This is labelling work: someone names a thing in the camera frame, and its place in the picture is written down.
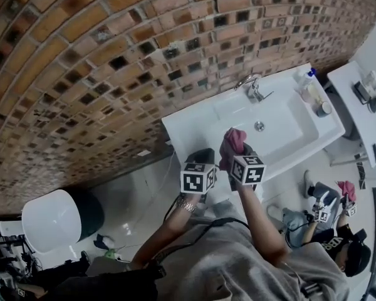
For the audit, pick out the silver metal wristwatch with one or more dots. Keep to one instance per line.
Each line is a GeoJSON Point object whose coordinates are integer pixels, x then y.
{"type": "Point", "coordinates": [186, 205]}

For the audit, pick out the chrome sink drain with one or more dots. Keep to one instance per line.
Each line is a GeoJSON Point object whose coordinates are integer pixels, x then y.
{"type": "Point", "coordinates": [259, 125]}

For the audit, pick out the person's left forearm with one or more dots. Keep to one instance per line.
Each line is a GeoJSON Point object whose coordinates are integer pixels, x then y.
{"type": "Point", "coordinates": [166, 234]}

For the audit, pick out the dark blue rag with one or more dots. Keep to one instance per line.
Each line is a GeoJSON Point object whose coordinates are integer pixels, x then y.
{"type": "Point", "coordinates": [101, 241]}

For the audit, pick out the person's right forearm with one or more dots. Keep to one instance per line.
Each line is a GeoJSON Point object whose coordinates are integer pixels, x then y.
{"type": "Point", "coordinates": [263, 227]}

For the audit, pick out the person's black clothing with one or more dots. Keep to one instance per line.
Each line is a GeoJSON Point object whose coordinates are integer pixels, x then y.
{"type": "Point", "coordinates": [106, 285]}

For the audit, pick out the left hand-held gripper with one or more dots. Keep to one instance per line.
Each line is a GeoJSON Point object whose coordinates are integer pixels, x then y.
{"type": "Point", "coordinates": [194, 180]}

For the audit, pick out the grey round jar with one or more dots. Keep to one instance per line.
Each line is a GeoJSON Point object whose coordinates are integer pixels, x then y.
{"type": "Point", "coordinates": [324, 109]}

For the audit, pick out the white washstand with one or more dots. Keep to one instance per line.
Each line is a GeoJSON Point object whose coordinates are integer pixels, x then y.
{"type": "Point", "coordinates": [347, 99]}

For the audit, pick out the white ceramic sink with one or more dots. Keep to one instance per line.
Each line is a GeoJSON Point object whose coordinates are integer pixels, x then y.
{"type": "Point", "coordinates": [285, 149]}

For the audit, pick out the pink cloth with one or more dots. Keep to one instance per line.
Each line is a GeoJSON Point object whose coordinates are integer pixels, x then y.
{"type": "Point", "coordinates": [347, 189]}
{"type": "Point", "coordinates": [233, 140]}

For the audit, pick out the chrome sink faucet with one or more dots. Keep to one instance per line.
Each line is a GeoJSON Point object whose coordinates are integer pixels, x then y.
{"type": "Point", "coordinates": [254, 89]}

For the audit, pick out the black equipment clutter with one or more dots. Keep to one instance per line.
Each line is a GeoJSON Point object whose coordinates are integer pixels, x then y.
{"type": "Point", "coordinates": [9, 256]}

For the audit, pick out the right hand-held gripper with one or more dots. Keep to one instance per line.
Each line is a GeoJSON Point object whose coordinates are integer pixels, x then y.
{"type": "Point", "coordinates": [247, 171]}

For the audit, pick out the person's grey sweatshirt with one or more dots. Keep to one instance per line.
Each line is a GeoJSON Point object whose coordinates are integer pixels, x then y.
{"type": "Point", "coordinates": [238, 271]}

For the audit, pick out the black soap holder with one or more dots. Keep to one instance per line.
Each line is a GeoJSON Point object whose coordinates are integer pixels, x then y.
{"type": "Point", "coordinates": [362, 92]}

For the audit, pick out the pale pink bottle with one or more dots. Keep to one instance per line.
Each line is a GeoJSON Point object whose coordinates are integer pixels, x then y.
{"type": "Point", "coordinates": [310, 94]}

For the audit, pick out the white bottle with blue cap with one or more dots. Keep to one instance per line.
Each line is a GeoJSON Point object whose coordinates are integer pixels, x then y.
{"type": "Point", "coordinates": [304, 78]}

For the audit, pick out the green small item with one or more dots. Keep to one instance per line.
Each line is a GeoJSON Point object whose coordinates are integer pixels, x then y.
{"type": "Point", "coordinates": [112, 255]}

